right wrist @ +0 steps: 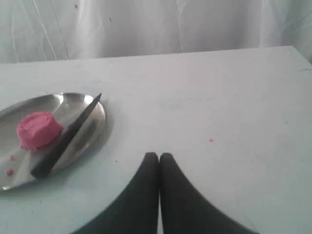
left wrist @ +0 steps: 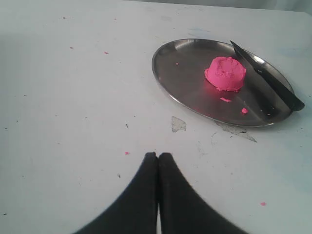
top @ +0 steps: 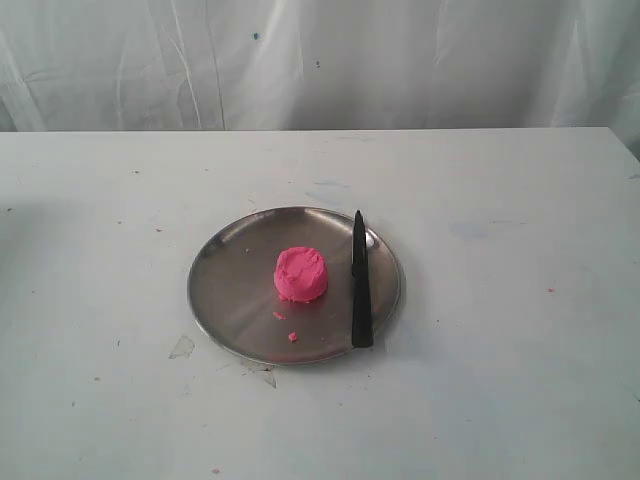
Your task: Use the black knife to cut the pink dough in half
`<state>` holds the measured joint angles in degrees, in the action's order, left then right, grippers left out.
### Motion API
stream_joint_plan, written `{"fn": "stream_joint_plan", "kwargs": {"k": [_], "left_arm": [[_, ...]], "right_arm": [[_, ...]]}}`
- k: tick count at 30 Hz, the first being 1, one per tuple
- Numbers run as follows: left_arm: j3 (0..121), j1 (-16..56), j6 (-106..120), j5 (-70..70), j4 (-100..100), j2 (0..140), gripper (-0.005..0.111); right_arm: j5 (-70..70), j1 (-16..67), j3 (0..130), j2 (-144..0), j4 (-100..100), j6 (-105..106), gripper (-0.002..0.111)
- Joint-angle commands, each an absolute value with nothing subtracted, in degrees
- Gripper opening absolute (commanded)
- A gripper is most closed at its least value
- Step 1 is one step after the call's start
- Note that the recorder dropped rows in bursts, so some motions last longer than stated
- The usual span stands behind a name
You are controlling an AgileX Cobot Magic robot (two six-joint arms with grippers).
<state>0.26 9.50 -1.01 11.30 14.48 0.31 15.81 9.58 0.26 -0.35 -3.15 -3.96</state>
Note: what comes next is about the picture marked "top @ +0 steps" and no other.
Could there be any pink dough lump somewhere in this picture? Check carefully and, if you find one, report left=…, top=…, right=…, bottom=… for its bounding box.
left=273, top=247, right=329, bottom=303

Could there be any white backdrop curtain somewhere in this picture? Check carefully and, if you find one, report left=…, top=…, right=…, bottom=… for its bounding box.
left=1, top=1, right=639, bottom=141

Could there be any black knife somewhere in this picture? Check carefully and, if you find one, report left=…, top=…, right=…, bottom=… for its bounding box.
left=351, top=210, right=374, bottom=348

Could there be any round steel plate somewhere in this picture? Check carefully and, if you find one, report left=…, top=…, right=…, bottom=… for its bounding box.
left=187, top=205, right=406, bottom=367

